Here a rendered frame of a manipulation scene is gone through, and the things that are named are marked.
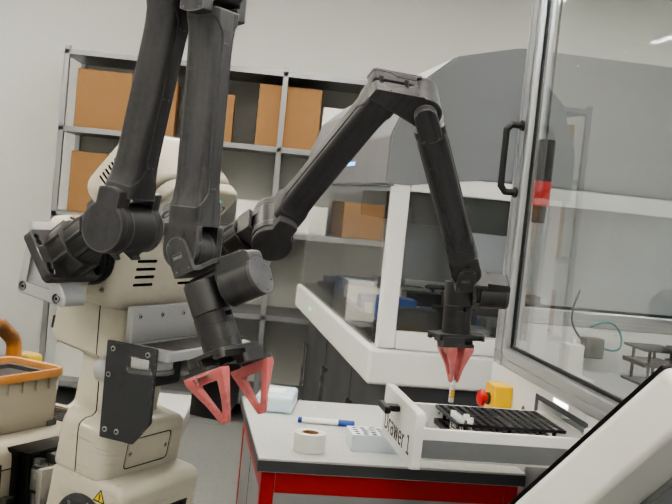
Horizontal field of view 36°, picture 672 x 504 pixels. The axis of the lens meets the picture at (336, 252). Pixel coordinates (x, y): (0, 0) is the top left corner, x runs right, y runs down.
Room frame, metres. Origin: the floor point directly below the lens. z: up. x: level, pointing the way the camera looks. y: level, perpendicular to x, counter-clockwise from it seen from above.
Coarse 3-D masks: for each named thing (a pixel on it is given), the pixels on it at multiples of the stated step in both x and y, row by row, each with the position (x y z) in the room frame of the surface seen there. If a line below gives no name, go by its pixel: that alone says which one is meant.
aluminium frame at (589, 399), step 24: (528, 48) 2.53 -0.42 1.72; (528, 72) 2.51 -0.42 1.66; (528, 96) 2.49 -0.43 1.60; (528, 120) 2.47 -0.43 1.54; (528, 144) 2.47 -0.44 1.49; (528, 168) 2.47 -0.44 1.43; (528, 192) 2.46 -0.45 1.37; (504, 264) 2.53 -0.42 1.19; (504, 312) 2.49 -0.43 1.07; (504, 336) 2.47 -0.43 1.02; (504, 360) 2.45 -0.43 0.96; (528, 360) 2.29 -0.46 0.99; (552, 384) 2.14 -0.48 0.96; (576, 384) 2.01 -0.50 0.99; (600, 408) 1.90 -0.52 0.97
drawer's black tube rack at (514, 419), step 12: (456, 408) 2.11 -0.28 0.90; (468, 408) 2.12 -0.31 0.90; (480, 408) 2.14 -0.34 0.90; (492, 408) 2.15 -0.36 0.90; (444, 420) 2.11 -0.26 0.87; (480, 420) 2.01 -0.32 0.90; (492, 420) 2.02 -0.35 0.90; (504, 420) 2.03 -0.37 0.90; (516, 420) 2.05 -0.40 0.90; (528, 420) 2.06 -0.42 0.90; (540, 420) 2.07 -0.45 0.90; (504, 432) 2.06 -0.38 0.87; (516, 432) 2.07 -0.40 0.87; (528, 432) 2.08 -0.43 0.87; (540, 432) 2.07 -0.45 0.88; (552, 432) 1.99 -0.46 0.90; (564, 432) 1.99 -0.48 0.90
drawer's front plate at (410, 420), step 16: (384, 400) 2.17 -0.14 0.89; (400, 400) 2.02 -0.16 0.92; (384, 416) 2.15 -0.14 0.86; (400, 416) 2.01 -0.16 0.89; (416, 416) 1.89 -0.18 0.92; (384, 432) 2.14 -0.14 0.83; (416, 432) 1.88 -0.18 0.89; (400, 448) 1.98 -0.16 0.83; (416, 448) 1.89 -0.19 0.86; (416, 464) 1.89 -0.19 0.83
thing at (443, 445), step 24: (432, 408) 2.16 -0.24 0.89; (504, 408) 2.19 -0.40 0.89; (432, 432) 1.91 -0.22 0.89; (456, 432) 1.92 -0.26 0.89; (480, 432) 1.92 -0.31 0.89; (576, 432) 2.02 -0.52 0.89; (432, 456) 1.91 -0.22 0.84; (456, 456) 1.91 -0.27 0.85; (480, 456) 1.92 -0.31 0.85; (504, 456) 1.93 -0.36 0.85; (528, 456) 1.94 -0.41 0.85; (552, 456) 1.94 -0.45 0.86
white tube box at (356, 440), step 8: (352, 432) 2.24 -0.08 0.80; (360, 432) 2.25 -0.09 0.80; (376, 432) 2.26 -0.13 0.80; (352, 440) 2.22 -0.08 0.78; (360, 440) 2.22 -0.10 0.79; (368, 440) 2.22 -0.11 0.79; (376, 440) 2.23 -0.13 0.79; (384, 440) 2.23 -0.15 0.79; (352, 448) 2.22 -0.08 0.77; (360, 448) 2.22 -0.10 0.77; (368, 448) 2.22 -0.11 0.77; (376, 448) 2.23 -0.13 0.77; (384, 448) 2.23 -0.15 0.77; (392, 448) 2.23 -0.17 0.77
